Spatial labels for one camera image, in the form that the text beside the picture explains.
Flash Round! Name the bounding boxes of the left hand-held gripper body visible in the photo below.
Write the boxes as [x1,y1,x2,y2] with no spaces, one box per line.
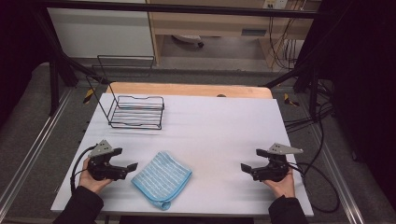
[86,139,129,182]

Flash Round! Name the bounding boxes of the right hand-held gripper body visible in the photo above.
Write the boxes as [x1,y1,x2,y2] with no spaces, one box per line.
[250,142,304,183]

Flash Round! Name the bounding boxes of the blue striped cloth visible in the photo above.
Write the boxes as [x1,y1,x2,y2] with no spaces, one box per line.
[130,150,193,211]

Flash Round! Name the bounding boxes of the black wire rack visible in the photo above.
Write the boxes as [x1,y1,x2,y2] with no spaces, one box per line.
[85,54,165,132]

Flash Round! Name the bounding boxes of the person's left hand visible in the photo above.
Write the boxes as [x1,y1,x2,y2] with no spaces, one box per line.
[78,156,114,195]

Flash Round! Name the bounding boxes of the person's right hand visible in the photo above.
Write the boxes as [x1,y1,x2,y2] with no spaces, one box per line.
[262,168,296,199]

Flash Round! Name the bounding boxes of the white board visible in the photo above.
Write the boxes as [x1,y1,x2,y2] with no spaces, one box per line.
[49,92,315,218]

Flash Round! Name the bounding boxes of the yellow black tape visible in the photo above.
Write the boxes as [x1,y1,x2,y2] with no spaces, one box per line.
[82,88,95,105]
[283,92,301,107]

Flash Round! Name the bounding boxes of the wooden table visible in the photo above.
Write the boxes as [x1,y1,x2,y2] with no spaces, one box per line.
[105,81,275,100]

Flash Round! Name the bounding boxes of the white cabinet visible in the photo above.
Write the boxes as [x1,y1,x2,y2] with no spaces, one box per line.
[46,0,155,59]

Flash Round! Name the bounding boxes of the black curtain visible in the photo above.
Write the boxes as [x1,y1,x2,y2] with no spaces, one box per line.
[294,0,396,206]
[0,0,53,127]

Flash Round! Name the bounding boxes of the office chair base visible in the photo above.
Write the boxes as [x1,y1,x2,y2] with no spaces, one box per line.
[170,34,205,49]

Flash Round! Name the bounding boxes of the light wooden desk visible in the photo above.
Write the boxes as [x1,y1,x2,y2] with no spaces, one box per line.
[146,0,322,68]

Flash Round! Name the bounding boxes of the white power strip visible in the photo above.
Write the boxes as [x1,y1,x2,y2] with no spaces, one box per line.
[262,0,290,10]

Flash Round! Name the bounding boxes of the right hand-held gripper cable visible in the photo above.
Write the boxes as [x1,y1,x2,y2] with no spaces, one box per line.
[287,161,341,215]

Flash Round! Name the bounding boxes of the black floor cables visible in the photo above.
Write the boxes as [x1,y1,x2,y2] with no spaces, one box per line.
[283,77,336,135]

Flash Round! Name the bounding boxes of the hanging black cables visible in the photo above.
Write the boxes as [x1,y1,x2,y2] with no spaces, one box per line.
[267,14,301,71]

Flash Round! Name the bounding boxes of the black metal frame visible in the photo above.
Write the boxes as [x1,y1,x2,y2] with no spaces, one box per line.
[31,0,321,118]

